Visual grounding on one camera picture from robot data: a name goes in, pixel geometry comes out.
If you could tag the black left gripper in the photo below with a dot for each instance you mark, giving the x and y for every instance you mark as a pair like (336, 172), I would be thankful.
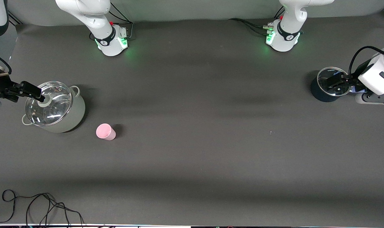
(352, 80)

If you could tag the pink plastic cup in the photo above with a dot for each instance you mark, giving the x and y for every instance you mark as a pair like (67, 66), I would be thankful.
(104, 131)

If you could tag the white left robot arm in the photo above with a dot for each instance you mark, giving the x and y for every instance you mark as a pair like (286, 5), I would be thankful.
(287, 38)

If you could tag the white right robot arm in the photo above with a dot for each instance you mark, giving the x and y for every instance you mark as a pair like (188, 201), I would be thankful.
(84, 12)

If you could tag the glass lid blue knob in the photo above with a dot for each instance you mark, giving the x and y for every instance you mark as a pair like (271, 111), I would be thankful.
(323, 76)

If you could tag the dark blue saucepan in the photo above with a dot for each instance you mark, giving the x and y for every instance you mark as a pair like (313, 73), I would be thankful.
(317, 94)

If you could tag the glass pot lid beige knob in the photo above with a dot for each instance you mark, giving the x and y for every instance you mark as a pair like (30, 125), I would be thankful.
(56, 107)

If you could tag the grey-green cooking pot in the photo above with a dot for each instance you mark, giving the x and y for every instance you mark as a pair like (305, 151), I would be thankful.
(75, 114)

